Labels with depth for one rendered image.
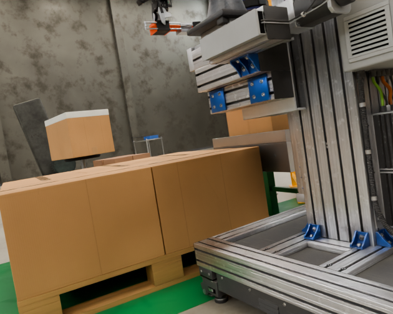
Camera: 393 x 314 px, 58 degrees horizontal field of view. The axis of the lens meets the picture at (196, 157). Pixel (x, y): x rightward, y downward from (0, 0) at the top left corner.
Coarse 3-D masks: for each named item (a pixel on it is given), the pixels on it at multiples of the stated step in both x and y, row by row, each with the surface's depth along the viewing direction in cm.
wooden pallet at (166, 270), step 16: (160, 256) 157; (176, 256) 160; (112, 272) 147; (160, 272) 156; (176, 272) 160; (192, 272) 165; (64, 288) 138; (128, 288) 158; (144, 288) 155; (160, 288) 156; (32, 304) 133; (48, 304) 135; (80, 304) 149; (96, 304) 147; (112, 304) 146
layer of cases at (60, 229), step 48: (0, 192) 143; (48, 192) 136; (96, 192) 144; (144, 192) 154; (192, 192) 165; (240, 192) 177; (48, 240) 136; (96, 240) 144; (144, 240) 153; (192, 240) 164; (48, 288) 135
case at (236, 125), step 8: (232, 112) 215; (240, 112) 208; (232, 120) 216; (240, 120) 209; (248, 120) 203; (256, 120) 197; (264, 120) 191; (272, 120) 187; (280, 120) 190; (232, 128) 218; (240, 128) 211; (248, 128) 204; (256, 128) 198; (264, 128) 192; (272, 128) 187; (280, 128) 190; (288, 128) 193
